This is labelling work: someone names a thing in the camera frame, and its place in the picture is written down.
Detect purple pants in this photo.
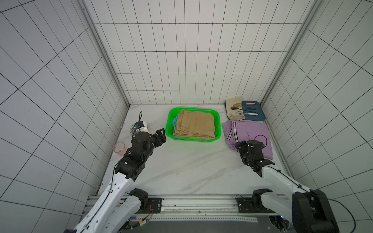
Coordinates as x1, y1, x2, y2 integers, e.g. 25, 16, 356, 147
222, 120, 273, 160

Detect left base cable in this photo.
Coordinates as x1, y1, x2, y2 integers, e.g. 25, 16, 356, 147
125, 203, 153, 231

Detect teal pants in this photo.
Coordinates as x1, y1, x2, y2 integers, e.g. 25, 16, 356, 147
173, 113, 180, 133

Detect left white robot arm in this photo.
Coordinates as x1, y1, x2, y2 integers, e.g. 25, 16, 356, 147
65, 129, 167, 233

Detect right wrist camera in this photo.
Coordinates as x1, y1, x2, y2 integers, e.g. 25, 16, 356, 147
253, 140, 267, 153

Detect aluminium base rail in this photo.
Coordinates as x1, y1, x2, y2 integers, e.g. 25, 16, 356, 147
83, 194, 317, 223

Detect base cable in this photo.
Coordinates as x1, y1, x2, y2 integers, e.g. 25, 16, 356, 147
273, 197, 357, 231
125, 203, 153, 231

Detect dark teal tray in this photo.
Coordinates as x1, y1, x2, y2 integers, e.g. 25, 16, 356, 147
242, 101, 266, 121

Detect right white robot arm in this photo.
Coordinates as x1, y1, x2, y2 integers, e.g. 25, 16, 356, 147
235, 140, 340, 233

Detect white handled spoon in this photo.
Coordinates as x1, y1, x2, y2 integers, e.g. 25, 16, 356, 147
236, 111, 258, 116

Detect pink plastic cup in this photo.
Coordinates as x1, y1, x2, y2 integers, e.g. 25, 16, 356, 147
113, 142, 128, 157

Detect beige folded cloth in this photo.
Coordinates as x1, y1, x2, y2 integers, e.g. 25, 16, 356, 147
225, 97, 245, 120

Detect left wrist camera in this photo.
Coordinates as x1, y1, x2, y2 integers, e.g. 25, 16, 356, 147
132, 120, 148, 135

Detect right base cable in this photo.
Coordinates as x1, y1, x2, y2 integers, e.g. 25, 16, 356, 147
273, 197, 357, 231

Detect blue patterned ceramic bowl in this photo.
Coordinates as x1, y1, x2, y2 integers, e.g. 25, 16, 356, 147
130, 121, 148, 135

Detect dark teal handled spoon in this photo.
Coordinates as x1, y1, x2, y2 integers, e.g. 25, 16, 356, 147
230, 106, 256, 111

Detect beige pants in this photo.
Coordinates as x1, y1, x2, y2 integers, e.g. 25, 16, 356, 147
175, 109, 215, 139

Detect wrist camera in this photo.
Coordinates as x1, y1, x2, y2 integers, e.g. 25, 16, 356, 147
253, 140, 267, 153
132, 120, 148, 135

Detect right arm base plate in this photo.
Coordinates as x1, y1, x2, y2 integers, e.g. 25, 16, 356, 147
236, 197, 262, 213

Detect green plastic basket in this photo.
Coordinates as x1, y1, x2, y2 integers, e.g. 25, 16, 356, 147
166, 107, 221, 142

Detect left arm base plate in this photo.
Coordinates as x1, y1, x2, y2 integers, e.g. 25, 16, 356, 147
142, 198, 163, 214

